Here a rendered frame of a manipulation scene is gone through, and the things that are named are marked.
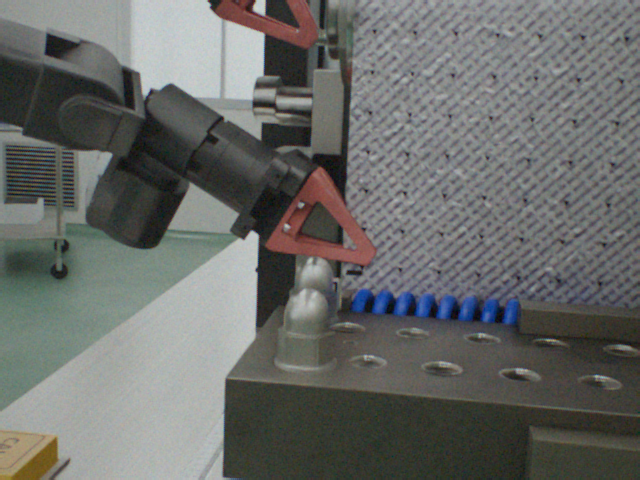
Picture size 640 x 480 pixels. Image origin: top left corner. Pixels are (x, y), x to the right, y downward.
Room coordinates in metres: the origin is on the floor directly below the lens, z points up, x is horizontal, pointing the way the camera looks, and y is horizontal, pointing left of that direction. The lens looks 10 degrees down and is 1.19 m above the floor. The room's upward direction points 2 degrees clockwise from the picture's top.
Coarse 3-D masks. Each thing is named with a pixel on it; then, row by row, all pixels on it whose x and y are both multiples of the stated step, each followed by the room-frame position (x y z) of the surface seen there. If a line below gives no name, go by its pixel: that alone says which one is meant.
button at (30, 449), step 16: (0, 432) 0.59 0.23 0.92; (16, 432) 0.59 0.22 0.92; (0, 448) 0.56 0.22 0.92; (16, 448) 0.56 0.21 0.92; (32, 448) 0.56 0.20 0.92; (48, 448) 0.57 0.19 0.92; (0, 464) 0.54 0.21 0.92; (16, 464) 0.54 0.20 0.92; (32, 464) 0.55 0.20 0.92; (48, 464) 0.57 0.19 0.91
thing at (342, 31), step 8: (344, 0) 0.63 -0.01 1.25; (344, 8) 0.63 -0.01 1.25; (344, 16) 0.63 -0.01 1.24; (344, 24) 0.63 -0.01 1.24; (344, 32) 0.64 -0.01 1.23; (344, 40) 0.64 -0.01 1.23; (344, 48) 0.64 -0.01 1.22; (344, 56) 0.65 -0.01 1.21; (344, 64) 0.65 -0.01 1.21; (344, 72) 0.66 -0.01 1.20; (344, 80) 0.67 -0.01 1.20
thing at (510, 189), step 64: (384, 128) 0.62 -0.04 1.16; (448, 128) 0.62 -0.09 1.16; (512, 128) 0.61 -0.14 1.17; (576, 128) 0.60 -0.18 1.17; (384, 192) 0.62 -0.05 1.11; (448, 192) 0.62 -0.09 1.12; (512, 192) 0.61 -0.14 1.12; (576, 192) 0.60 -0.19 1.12; (384, 256) 0.62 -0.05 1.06; (448, 256) 0.62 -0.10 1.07; (512, 256) 0.61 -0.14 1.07; (576, 256) 0.60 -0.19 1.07
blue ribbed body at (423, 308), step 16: (352, 304) 0.59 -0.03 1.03; (368, 304) 0.60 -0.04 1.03; (384, 304) 0.59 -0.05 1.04; (400, 304) 0.59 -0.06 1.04; (416, 304) 0.61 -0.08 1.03; (432, 304) 0.60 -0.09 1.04; (448, 304) 0.58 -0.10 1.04; (464, 304) 0.59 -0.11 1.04; (496, 304) 0.58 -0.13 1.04; (512, 304) 0.58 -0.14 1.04; (480, 320) 0.58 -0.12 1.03; (496, 320) 0.59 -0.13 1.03; (512, 320) 0.57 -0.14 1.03
